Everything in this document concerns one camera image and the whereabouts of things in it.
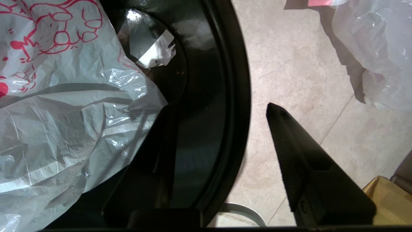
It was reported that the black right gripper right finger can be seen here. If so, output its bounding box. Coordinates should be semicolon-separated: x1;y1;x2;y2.
266;102;377;226

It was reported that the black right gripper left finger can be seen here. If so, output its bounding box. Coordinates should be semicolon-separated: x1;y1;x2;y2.
102;105;177;226

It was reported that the grey bin retaining ring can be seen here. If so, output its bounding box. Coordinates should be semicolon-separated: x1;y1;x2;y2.
216;203;267;227

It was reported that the white red-printed plastic bag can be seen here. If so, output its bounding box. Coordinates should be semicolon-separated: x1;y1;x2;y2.
0;0;168;232

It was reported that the black round trash bin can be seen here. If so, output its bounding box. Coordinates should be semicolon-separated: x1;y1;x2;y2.
45;0;251;227

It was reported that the translucent bag with red drawstring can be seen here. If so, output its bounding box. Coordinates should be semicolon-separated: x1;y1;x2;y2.
307;0;412;111

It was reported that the yellow fabric bag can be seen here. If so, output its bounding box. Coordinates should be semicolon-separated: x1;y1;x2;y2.
362;176;412;226

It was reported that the white paper scrap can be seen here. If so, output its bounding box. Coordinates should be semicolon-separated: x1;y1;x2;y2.
137;29;176;69

